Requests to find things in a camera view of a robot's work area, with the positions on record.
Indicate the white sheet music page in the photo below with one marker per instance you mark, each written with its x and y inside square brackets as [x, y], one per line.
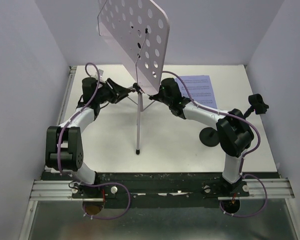
[200, 89]

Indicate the black clip microphone stand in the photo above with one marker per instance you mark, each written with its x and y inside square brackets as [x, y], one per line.
[257, 105]

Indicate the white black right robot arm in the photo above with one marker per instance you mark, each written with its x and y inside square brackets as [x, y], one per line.
[234, 134]

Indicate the aluminium front rail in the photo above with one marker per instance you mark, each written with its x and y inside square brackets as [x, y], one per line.
[247, 189]

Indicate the lilac tripod music stand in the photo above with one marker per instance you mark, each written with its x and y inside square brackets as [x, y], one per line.
[138, 32]

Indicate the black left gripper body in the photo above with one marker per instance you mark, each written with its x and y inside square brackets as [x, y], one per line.
[109, 93]

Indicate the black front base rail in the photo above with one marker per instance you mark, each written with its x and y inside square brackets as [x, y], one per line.
[151, 202]

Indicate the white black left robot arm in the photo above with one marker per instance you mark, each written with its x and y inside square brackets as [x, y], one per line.
[64, 148]

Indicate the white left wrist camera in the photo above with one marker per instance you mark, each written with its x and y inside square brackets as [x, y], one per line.
[99, 75]

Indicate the aluminium rail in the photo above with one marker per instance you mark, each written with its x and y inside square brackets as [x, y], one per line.
[247, 189]
[66, 94]

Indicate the aluminium left side rail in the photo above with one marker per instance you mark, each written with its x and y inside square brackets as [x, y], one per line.
[66, 94]

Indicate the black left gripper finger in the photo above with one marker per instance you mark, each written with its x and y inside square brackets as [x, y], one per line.
[120, 97]
[116, 88]

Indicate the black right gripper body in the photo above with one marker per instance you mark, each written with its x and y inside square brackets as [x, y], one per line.
[158, 97]

